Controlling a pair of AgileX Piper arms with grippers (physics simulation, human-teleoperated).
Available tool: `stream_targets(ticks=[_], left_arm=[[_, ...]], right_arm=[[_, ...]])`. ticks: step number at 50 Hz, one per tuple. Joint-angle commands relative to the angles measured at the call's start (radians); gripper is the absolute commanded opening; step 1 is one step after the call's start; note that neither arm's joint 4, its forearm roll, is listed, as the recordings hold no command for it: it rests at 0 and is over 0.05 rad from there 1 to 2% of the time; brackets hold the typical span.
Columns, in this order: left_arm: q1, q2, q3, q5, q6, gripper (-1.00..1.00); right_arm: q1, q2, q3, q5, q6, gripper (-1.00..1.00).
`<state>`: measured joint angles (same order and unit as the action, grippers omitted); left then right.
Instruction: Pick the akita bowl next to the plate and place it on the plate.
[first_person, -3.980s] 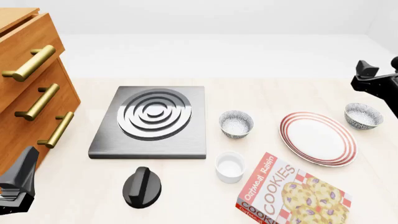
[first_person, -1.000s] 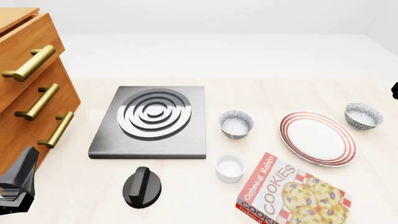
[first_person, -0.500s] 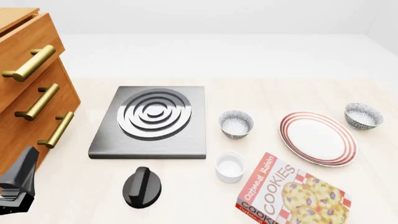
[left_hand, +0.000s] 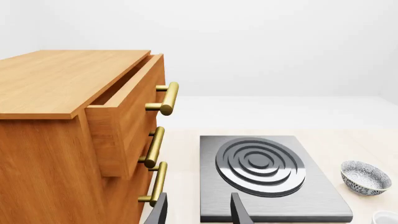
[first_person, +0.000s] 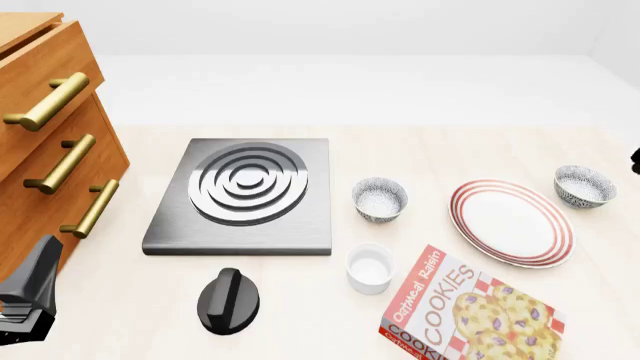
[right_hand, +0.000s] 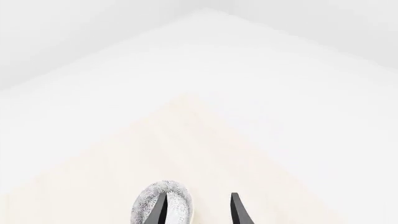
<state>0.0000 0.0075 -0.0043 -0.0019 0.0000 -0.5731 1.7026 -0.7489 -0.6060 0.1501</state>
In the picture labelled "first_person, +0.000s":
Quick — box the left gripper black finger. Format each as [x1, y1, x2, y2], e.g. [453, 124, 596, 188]
[0, 234, 65, 313]

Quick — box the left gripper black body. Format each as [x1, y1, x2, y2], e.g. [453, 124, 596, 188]
[0, 294, 57, 347]

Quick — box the patterned black white bowl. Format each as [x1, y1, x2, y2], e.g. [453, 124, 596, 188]
[552, 164, 618, 210]
[351, 176, 410, 224]

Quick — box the wooden drawer slightly open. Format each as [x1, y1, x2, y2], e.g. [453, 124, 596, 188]
[0, 20, 106, 183]

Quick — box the round black stove knob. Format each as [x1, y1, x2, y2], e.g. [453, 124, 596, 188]
[196, 267, 262, 336]

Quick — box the brass drawer handle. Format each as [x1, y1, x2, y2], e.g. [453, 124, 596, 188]
[2, 71, 91, 133]
[22, 133, 97, 196]
[59, 178, 121, 240]

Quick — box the wooden cabinet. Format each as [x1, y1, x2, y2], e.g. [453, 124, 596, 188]
[0, 12, 131, 282]

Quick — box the white plate with red rings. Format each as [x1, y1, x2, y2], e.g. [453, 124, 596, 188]
[448, 178, 577, 270]

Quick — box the small white ramekin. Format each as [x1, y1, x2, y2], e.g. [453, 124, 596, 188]
[345, 242, 397, 297]

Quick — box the flat stove plate with rings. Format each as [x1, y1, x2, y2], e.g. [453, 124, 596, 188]
[141, 137, 334, 258]

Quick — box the oatmeal raisin cookies box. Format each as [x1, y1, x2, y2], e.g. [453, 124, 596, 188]
[377, 243, 568, 360]

